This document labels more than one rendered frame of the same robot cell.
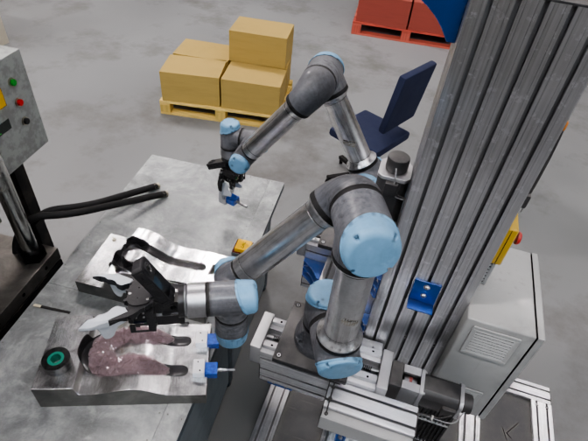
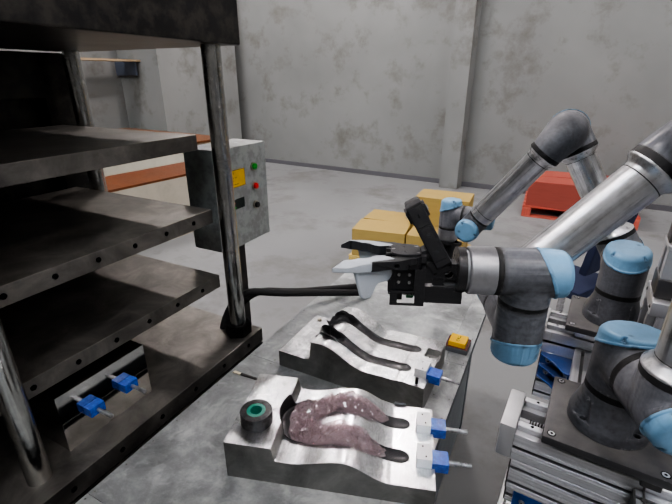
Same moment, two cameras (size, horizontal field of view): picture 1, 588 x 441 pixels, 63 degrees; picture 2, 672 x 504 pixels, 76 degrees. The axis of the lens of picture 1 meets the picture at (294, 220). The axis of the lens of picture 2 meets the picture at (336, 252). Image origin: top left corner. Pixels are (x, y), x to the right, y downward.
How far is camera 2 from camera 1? 60 cm
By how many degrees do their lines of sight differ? 25
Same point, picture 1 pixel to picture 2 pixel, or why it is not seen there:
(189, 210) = (393, 308)
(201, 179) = not seen: hidden behind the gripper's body
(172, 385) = (390, 472)
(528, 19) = not seen: outside the picture
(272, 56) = not seen: hidden behind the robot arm
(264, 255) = (562, 237)
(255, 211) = (465, 314)
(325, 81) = (579, 121)
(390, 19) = (561, 202)
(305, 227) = (630, 188)
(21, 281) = (224, 351)
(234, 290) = (538, 252)
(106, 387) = (308, 457)
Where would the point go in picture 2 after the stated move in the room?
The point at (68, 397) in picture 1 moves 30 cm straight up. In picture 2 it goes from (262, 464) to (253, 360)
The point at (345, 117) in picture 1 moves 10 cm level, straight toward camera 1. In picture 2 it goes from (596, 174) to (600, 181)
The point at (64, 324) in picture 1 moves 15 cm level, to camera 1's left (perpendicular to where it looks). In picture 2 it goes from (266, 382) to (220, 371)
